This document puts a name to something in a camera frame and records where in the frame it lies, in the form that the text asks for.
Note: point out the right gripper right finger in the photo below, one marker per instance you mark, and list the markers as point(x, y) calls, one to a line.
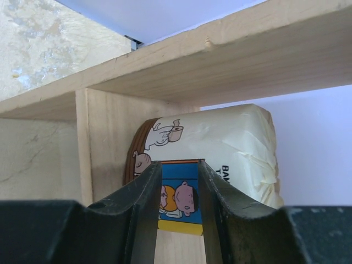
point(238, 229)

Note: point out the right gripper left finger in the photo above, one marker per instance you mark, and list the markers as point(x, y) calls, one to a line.
point(120, 228)

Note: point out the wooden two-tier shelf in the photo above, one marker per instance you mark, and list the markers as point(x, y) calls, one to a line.
point(273, 48)

